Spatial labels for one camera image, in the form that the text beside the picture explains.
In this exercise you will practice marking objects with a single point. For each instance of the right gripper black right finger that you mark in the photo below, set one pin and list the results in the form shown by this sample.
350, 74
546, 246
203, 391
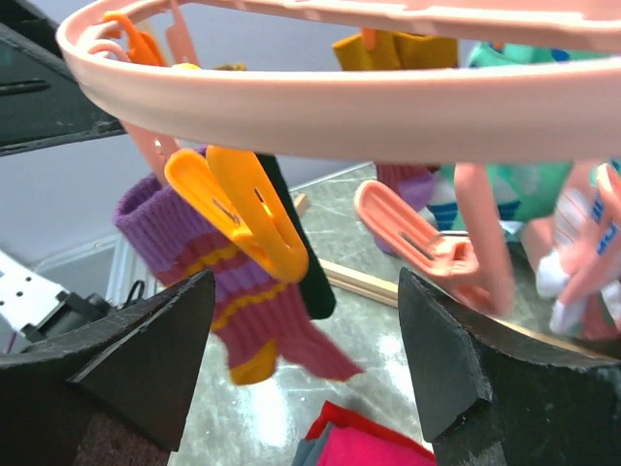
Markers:
489, 395

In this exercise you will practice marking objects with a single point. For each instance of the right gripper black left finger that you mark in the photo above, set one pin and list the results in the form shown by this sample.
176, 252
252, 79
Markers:
114, 392

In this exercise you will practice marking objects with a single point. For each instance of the purple orange striped sock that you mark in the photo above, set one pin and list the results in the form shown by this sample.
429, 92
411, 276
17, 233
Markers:
258, 318

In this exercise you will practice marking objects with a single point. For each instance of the pink round clip hanger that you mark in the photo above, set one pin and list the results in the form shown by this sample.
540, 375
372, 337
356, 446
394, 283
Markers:
201, 129

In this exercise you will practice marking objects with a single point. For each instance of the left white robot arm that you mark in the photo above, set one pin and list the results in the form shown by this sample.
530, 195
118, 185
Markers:
36, 308

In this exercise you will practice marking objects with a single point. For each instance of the red folded towel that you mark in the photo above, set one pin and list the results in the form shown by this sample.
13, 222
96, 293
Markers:
342, 417

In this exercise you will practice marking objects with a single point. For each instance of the white blue hanging sock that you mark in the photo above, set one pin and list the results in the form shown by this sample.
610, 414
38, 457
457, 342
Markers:
575, 253

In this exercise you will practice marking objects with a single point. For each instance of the grey folded towel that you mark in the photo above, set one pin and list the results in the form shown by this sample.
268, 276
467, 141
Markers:
308, 452

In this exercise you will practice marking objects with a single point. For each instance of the teal hanging sock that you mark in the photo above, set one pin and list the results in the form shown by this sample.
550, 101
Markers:
524, 191

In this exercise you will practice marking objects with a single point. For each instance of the maroon purple hanging sock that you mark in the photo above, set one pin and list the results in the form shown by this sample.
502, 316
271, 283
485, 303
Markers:
415, 184

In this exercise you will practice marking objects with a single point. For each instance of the wooden clothes rack frame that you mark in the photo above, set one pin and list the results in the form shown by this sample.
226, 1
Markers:
359, 283

